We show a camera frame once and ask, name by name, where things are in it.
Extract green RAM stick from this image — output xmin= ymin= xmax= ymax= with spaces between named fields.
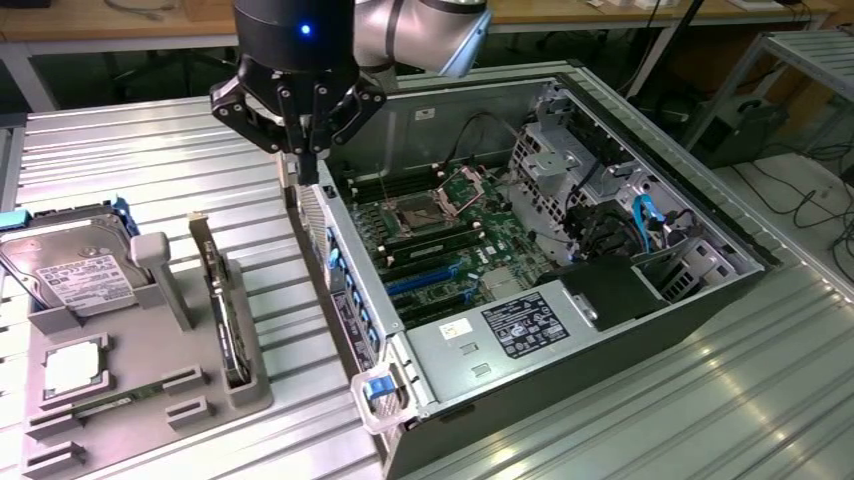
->
xmin=68 ymin=381 xmax=165 ymax=417

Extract green motherboard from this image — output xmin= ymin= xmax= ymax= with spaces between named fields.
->
xmin=341 ymin=163 xmax=576 ymax=327

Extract installed black RAM stick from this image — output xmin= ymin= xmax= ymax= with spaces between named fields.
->
xmin=384 ymin=233 xmax=483 ymax=265

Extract metal socket cover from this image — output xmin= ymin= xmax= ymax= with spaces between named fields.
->
xmin=433 ymin=166 xmax=494 ymax=217

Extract black box on floor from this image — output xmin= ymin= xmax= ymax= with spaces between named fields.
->
xmin=704 ymin=96 xmax=790 ymax=170

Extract wooden desk white frame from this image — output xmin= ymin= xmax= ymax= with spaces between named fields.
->
xmin=0 ymin=0 xmax=836 ymax=112

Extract silver CPU chip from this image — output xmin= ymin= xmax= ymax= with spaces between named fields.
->
xmin=41 ymin=344 xmax=103 ymax=395

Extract grey parts rack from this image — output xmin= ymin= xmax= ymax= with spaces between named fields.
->
xmin=18 ymin=231 xmax=276 ymax=479

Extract silver chipset heat sink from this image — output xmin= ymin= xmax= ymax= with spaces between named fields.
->
xmin=479 ymin=266 xmax=530 ymax=297

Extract open black PC case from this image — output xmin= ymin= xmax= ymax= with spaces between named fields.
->
xmin=279 ymin=59 xmax=783 ymax=480

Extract black wire bundle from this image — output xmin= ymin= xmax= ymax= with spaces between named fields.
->
xmin=562 ymin=198 xmax=643 ymax=262

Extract black plastic air shroud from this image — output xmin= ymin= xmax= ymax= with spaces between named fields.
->
xmin=535 ymin=254 xmax=672 ymax=334

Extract thin locking lever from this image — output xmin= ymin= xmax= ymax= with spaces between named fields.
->
xmin=375 ymin=163 xmax=393 ymax=207

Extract grey coiled cable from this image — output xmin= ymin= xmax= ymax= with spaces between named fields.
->
xmin=101 ymin=0 xmax=180 ymax=22

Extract blue disk caddy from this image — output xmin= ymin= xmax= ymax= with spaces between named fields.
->
xmin=0 ymin=196 xmax=143 ymax=242

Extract grey power supply unit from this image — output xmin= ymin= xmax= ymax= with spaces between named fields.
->
xmin=401 ymin=278 xmax=603 ymax=404

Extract CPU socket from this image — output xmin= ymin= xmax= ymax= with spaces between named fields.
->
xmin=391 ymin=196 xmax=447 ymax=233

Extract black looped wire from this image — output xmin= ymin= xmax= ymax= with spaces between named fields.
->
xmin=448 ymin=111 xmax=530 ymax=167

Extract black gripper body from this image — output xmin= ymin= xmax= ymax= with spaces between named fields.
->
xmin=232 ymin=0 xmax=365 ymax=122

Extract clear case handle blue latch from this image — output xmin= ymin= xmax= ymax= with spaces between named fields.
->
xmin=348 ymin=364 xmax=413 ymax=434

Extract blue expansion slot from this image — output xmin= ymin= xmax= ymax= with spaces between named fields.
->
xmin=385 ymin=266 xmax=453 ymax=297

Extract silver hard disk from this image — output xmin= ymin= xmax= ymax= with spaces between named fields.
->
xmin=0 ymin=216 xmax=153 ymax=320

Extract metal disk bay cage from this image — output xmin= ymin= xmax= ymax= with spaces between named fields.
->
xmin=508 ymin=121 xmax=643 ymax=257

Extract metal slat shelf frame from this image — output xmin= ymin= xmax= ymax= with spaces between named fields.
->
xmin=683 ymin=28 xmax=854 ymax=152

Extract blue data wire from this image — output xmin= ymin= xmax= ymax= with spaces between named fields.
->
xmin=628 ymin=191 xmax=670 ymax=257

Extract black floor cables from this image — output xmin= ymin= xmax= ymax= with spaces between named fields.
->
xmin=731 ymin=143 xmax=854 ymax=252

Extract green graphics card with fan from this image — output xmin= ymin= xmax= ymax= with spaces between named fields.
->
xmin=185 ymin=211 xmax=256 ymax=389

